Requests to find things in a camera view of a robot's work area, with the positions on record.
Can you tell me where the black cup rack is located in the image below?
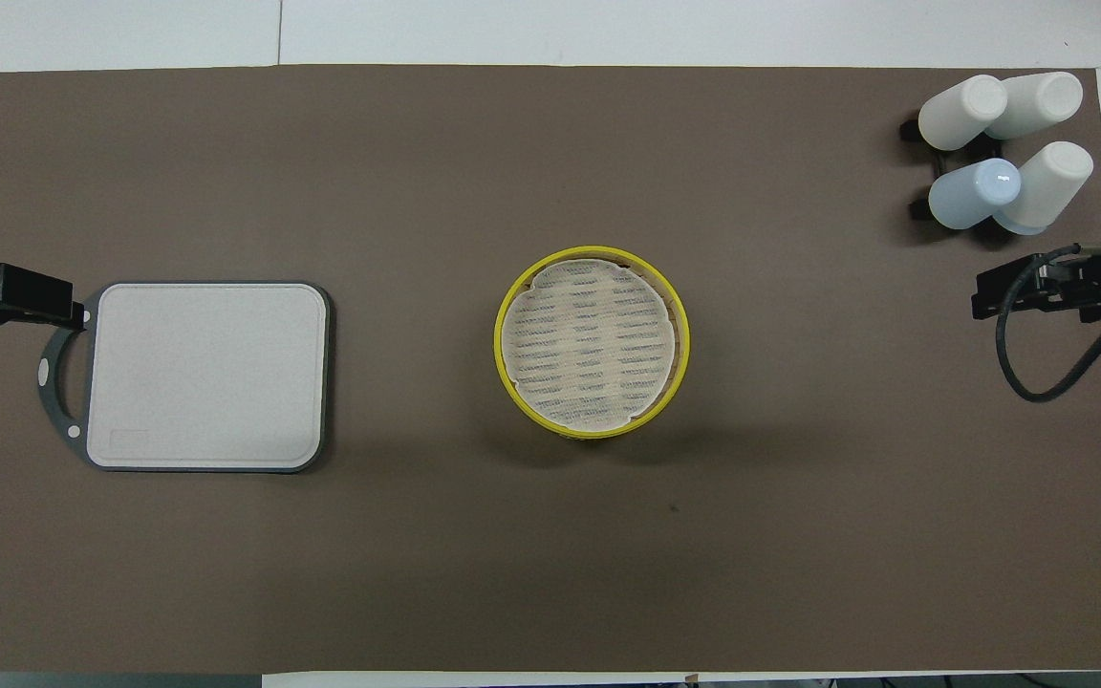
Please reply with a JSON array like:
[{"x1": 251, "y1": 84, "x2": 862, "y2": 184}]
[{"x1": 899, "y1": 113, "x2": 1008, "y2": 223}]

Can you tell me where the white cup with blue rim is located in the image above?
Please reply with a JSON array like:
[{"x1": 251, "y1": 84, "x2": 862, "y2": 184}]
[{"x1": 993, "y1": 140, "x2": 1094, "y2": 236}]

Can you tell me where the light blue plastic cup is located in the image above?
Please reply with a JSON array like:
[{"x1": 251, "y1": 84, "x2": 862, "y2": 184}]
[{"x1": 928, "y1": 158, "x2": 1023, "y2": 231}]

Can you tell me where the white plastic cup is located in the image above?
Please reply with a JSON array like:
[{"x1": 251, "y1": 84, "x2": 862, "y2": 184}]
[
  {"x1": 985, "y1": 72, "x2": 1085, "y2": 141},
  {"x1": 917, "y1": 75, "x2": 1009, "y2": 152}
]

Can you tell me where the grey and white cutting board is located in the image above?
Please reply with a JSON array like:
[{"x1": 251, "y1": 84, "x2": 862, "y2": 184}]
[{"x1": 37, "y1": 280, "x2": 334, "y2": 475}]

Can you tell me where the yellow rimmed bamboo steamer basket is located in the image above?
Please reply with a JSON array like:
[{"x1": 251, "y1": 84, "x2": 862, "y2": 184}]
[{"x1": 496, "y1": 250, "x2": 692, "y2": 442}]

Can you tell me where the yellow bamboo steamer base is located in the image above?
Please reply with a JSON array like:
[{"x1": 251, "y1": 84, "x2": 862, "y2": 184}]
[{"x1": 494, "y1": 247, "x2": 691, "y2": 441}]

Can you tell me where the brown table mat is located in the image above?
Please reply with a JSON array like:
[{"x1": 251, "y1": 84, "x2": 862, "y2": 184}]
[{"x1": 0, "y1": 64, "x2": 1101, "y2": 676}]

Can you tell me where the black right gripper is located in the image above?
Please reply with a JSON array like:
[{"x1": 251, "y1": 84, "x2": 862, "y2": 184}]
[{"x1": 971, "y1": 250, "x2": 1101, "y2": 323}]

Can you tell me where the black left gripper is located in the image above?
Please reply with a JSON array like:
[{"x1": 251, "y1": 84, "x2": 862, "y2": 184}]
[{"x1": 0, "y1": 262, "x2": 86, "y2": 338}]

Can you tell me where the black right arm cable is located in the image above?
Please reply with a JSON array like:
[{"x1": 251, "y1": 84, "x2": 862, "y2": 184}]
[{"x1": 995, "y1": 244, "x2": 1101, "y2": 404}]

